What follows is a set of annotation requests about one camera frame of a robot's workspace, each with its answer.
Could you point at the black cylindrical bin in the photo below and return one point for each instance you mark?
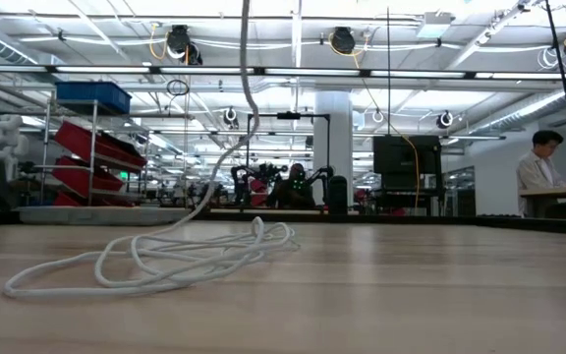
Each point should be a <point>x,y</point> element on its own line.
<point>338,194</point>

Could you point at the black equipment cabinet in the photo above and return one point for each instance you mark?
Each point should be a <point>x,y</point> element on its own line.
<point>401,155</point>

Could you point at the person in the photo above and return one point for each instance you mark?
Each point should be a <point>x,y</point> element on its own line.
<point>293,192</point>
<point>533,177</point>

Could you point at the long ceiling light rail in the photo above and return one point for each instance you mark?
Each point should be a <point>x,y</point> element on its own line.
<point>106,69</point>

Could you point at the red background box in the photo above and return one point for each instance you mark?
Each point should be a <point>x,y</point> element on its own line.
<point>258,192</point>

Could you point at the grey open tool case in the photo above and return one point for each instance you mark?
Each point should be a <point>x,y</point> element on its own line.
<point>101,216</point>

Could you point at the black background robot arm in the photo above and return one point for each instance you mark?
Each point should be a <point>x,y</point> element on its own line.
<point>241,182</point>
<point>320,174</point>

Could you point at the red shelf bin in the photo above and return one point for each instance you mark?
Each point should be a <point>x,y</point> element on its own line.
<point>67,200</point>
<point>79,140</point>
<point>81,177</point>

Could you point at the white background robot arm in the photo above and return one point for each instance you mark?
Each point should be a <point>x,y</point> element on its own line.
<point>8,137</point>

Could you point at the white ceiling box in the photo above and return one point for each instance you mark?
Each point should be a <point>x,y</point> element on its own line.
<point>435,24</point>

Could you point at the blue plastic bin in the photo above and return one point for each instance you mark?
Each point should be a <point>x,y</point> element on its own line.
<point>91,96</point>

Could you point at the wooden desk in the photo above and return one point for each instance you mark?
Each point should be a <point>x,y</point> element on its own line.
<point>558,192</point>

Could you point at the black gantry frame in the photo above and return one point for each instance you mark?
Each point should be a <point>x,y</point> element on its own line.
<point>288,115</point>

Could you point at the metal shelf rack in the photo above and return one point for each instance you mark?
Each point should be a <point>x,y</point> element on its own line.
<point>93,147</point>

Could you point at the dark glass door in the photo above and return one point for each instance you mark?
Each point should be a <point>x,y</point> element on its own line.
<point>460,192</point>

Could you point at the white building pillar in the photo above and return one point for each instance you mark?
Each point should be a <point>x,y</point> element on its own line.
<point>333,137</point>

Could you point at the thin vertical pole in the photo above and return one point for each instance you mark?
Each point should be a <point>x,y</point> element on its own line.
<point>387,74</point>

